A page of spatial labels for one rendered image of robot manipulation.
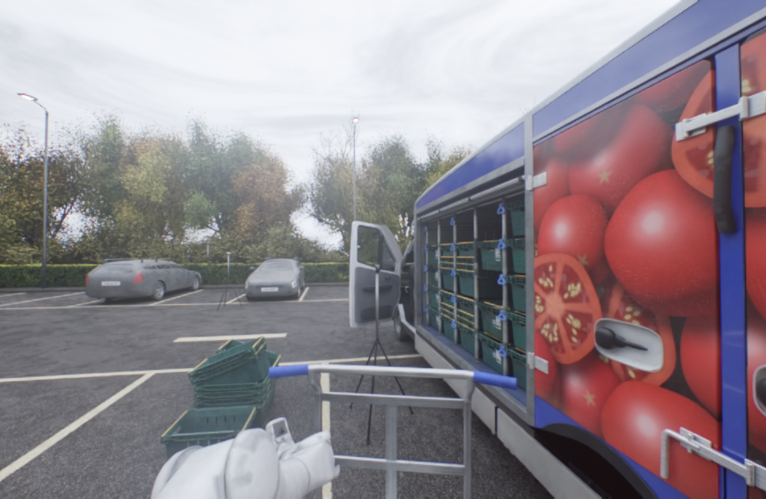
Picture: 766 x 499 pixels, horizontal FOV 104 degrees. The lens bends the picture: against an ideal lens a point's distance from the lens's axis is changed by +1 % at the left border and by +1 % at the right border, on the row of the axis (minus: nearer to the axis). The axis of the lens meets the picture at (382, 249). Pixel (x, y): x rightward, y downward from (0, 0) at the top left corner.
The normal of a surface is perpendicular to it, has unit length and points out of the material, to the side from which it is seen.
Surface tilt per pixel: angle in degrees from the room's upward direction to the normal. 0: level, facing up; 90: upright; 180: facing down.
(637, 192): 90
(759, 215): 90
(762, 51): 90
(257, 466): 68
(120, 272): 59
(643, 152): 90
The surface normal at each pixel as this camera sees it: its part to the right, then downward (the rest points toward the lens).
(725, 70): -0.98, 0.00
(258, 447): 0.85, -0.52
